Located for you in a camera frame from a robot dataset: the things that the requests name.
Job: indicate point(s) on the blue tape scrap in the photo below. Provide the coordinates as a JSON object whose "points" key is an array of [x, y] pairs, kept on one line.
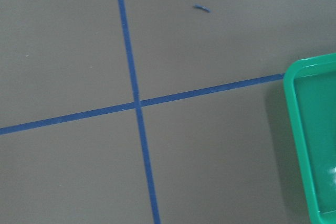
{"points": [[203, 8]]}

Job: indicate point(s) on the green plastic tray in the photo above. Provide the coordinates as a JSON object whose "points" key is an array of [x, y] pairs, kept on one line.
{"points": [[309, 86]]}

